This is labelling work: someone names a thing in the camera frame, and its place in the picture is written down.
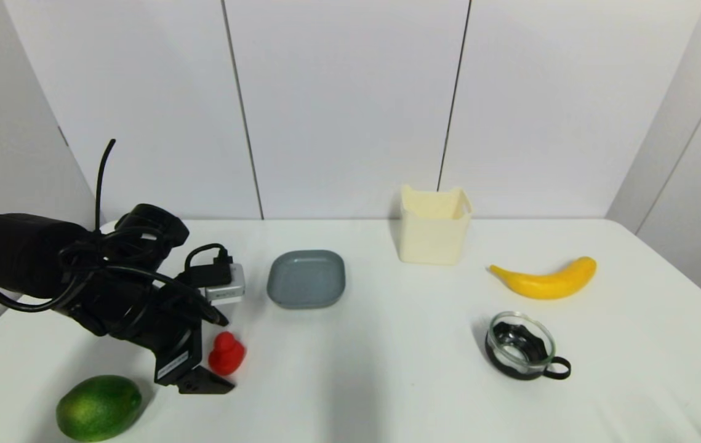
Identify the red toy duck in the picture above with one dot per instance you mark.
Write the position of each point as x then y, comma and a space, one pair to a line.
227, 357

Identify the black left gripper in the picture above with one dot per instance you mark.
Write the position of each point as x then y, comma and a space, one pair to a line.
162, 329

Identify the yellow banana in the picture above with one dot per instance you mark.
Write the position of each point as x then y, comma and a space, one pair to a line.
547, 285

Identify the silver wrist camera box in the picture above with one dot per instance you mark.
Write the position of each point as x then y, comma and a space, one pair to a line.
227, 290

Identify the grey square plate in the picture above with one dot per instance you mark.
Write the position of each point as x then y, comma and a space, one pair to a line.
306, 280

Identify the cream plastic square container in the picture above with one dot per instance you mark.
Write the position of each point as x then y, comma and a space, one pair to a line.
433, 240

